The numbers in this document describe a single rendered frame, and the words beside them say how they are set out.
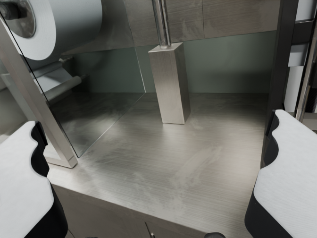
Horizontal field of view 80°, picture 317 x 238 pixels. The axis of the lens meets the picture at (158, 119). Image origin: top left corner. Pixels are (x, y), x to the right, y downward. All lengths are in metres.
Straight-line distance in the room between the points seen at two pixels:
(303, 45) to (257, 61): 0.46
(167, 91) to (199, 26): 0.31
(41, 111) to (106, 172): 0.24
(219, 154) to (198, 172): 0.09
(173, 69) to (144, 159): 0.29
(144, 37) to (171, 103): 0.38
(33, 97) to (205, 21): 0.64
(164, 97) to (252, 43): 0.39
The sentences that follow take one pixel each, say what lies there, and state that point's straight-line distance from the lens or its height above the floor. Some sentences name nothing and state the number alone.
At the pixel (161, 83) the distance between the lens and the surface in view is 0.65.
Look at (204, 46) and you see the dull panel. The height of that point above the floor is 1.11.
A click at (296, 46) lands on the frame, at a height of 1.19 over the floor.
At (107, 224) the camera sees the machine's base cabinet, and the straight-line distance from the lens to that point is 0.75.
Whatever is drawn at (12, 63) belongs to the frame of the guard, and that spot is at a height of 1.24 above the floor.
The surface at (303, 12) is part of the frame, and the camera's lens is 0.40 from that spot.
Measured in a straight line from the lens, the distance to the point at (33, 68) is 0.60.
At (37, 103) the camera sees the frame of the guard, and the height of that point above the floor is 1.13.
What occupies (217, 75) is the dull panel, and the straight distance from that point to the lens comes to 0.88.
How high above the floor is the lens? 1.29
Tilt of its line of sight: 31 degrees down
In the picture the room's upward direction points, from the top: 12 degrees counter-clockwise
